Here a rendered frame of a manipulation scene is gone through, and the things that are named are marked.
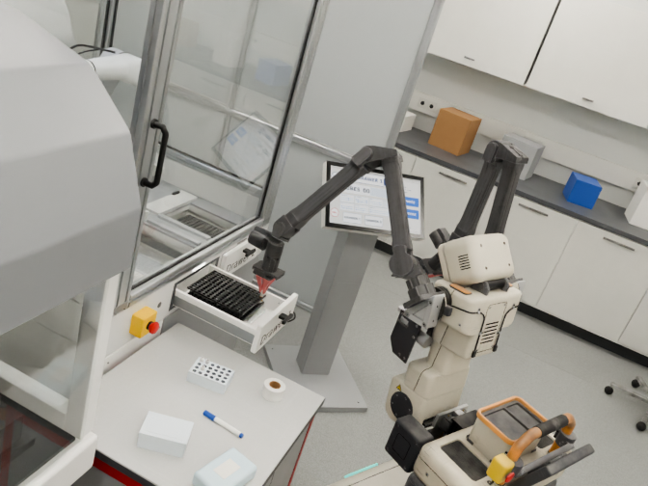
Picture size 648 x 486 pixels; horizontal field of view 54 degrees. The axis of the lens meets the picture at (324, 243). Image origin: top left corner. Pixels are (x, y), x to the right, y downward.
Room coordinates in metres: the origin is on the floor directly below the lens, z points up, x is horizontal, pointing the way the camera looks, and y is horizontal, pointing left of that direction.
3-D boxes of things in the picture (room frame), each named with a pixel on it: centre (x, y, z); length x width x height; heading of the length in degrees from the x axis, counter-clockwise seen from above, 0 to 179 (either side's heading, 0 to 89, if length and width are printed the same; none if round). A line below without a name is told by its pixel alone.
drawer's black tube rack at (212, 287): (1.93, 0.27, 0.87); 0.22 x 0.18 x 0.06; 75
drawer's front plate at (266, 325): (1.87, 0.08, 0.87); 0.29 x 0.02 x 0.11; 165
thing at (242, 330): (1.93, 0.28, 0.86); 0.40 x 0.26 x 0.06; 75
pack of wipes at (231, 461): (1.24, 0.06, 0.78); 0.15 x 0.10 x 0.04; 151
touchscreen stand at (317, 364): (2.83, -0.17, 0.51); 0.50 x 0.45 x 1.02; 25
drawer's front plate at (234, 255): (2.26, 0.30, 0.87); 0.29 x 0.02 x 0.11; 165
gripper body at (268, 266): (1.97, 0.16, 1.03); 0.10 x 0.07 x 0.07; 73
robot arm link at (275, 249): (1.97, 0.16, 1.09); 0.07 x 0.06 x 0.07; 65
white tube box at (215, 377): (1.61, 0.21, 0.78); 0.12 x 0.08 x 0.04; 85
